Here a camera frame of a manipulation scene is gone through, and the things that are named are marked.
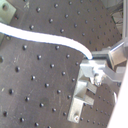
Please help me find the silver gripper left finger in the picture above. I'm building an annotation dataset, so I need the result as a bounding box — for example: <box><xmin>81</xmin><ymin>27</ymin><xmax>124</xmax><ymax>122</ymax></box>
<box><xmin>92</xmin><ymin>37</ymin><xmax>128</xmax><ymax>68</ymax></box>

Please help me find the green metal bracket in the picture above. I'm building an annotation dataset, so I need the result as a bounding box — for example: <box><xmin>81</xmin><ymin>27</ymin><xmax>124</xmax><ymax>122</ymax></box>
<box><xmin>0</xmin><ymin>1</ymin><xmax>17</xmax><ymax>45</ymax></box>

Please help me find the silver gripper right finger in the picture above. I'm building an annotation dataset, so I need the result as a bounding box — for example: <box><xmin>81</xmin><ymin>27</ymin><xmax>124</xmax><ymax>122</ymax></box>
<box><xmin>93</xmin><ymin>61</ymin><xmax>125</xmax><ymax>84</ymax></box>

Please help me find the white cable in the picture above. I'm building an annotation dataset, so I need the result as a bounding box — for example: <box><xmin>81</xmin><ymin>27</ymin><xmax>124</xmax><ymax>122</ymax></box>
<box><xmin>0</xmin><ymin>22</ymin><xmax>94</xmax><ymax>61</ymax></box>

